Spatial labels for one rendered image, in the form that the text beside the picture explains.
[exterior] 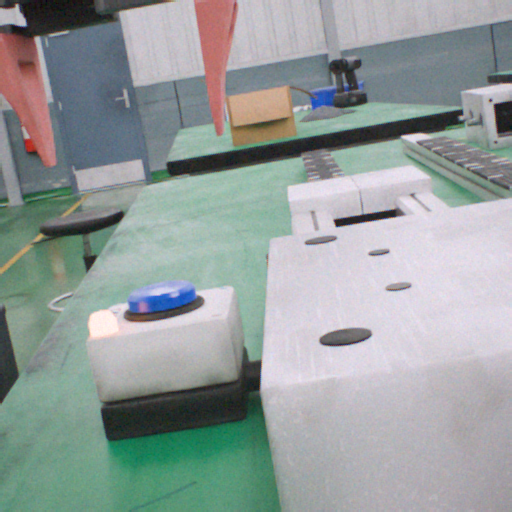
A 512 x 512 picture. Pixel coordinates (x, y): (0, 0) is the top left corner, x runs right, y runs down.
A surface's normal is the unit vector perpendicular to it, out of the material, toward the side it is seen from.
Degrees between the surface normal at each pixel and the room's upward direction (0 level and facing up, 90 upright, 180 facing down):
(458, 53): 90
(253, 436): 0
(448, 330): 0
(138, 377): 90
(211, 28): 111
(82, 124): 90
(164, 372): 90
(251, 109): 68
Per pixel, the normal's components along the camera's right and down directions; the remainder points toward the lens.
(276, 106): -0.04, -0.18
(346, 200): -0.03, 0.19
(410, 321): -0.18, -0.97
